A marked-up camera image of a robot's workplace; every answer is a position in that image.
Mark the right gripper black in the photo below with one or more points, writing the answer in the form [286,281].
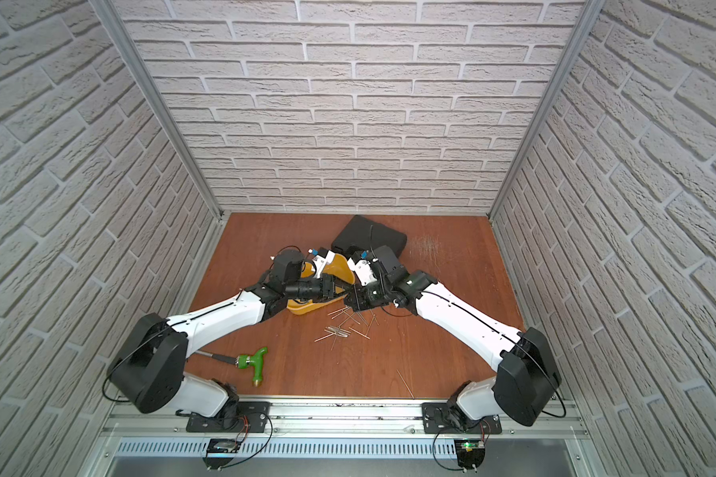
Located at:
[358,303]

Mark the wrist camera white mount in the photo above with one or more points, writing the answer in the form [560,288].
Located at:
[321,259]
[360,265]

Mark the aluminium corner post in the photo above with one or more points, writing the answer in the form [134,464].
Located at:
[115,27]
[579,35]

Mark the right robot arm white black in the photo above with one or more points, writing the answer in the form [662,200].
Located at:
[526,374]

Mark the right aluminium corner post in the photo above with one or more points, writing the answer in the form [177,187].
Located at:
[579,35]

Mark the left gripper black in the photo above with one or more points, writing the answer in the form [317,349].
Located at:
[332,286]

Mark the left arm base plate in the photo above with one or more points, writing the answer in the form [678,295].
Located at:
[244,416]

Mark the yellow plastic storage box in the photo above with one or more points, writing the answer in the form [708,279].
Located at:
[338,269]

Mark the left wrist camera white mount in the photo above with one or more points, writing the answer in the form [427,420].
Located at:
[321,259]

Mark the black plastic tool case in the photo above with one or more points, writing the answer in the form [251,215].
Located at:
[362,234]

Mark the left aluminium corner post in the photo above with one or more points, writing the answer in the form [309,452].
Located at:
[115,27]

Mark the steel nail near front rail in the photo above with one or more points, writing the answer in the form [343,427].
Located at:
[405,384]

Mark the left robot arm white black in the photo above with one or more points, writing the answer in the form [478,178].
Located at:
[149,368]

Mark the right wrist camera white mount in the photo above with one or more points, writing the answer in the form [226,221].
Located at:
[360,265]

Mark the steel nail bundle nail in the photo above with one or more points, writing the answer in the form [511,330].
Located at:
[337,331]

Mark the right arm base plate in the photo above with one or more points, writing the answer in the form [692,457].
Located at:
[441,417]

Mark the right controller board with cable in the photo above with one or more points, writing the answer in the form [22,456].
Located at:
[470,454]

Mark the controller board with cable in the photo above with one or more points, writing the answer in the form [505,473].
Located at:
[470,454]
[222,453]

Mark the steel nail centre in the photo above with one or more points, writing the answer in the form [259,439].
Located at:
[356,316]

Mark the aluminium front rail frame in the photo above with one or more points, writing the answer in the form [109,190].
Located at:
[342,437]

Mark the left controller board with cable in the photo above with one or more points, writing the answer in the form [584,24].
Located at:
[222,453]

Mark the steel nail long lower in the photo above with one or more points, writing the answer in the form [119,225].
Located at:
[330,335]

